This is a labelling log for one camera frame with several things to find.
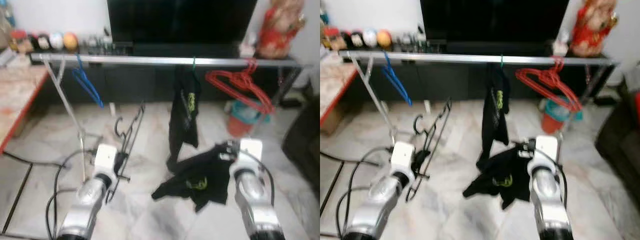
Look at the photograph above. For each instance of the dark grey plastic hanger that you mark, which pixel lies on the dark grey plastic hanger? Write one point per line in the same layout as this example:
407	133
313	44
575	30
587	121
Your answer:
132	129
438	127

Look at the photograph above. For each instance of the black shirt with green logo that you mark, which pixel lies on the black shirt with green logo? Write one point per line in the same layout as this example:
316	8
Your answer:
492	117
500	180
200	180
182	120

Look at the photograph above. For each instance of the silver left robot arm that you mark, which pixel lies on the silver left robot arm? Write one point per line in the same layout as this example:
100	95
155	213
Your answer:
377	210
85	210

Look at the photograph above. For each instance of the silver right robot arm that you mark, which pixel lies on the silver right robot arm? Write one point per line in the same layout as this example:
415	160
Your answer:
547	200
255	200

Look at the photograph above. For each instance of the blue plastic hanger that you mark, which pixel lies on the blue plastic hanger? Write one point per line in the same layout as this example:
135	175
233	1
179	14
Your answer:
89	89
398	87

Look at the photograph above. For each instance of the green plastic hanger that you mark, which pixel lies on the green plastic hanger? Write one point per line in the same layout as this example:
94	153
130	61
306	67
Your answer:
501	61
194	64

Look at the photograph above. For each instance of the orange bin with teal liner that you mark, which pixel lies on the orange bin with teal liner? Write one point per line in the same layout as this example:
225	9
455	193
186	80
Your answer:
555	117
245	120

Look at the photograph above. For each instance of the black TV console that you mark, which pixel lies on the black TV console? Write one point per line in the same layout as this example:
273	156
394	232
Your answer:
450	80
140	82

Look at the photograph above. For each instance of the black soundbar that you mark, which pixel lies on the black soundbar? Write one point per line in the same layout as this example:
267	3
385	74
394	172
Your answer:
185	49
500	47

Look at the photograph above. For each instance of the white crumpled plastic bag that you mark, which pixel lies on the white crumpled plastic bag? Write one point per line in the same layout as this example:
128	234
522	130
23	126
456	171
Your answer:
247	46
561	42

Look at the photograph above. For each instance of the silver metal clothes rack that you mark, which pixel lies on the silver metal clothes rack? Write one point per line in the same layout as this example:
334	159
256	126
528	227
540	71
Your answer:
150	60
450	57

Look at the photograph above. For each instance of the red square cushion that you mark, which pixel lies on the red square cushion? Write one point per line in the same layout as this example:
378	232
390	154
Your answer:
636	107

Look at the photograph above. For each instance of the marble table with red edge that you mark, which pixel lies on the marble table with red edge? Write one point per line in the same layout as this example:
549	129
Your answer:
15	95
332	85

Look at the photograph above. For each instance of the red and gold statue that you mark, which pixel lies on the red and gold statue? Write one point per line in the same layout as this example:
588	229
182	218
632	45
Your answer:
280	30
592	27

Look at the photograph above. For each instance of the white round plush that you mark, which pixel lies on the white round plush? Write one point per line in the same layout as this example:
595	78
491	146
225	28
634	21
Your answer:
56	41
370	39

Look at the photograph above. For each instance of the black television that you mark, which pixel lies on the black television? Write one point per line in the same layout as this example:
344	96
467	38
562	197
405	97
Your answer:
495	17
180	20

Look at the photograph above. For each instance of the red and black round plush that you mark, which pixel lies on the red and black round plush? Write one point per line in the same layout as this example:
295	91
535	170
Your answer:
345	40
31	42

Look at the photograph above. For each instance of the glass jar with red lid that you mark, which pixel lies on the glass jar with red lid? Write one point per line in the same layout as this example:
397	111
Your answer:
331	39
19	42

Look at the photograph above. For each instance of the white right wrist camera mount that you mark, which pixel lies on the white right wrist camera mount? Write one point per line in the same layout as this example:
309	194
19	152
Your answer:
546	149
250	152

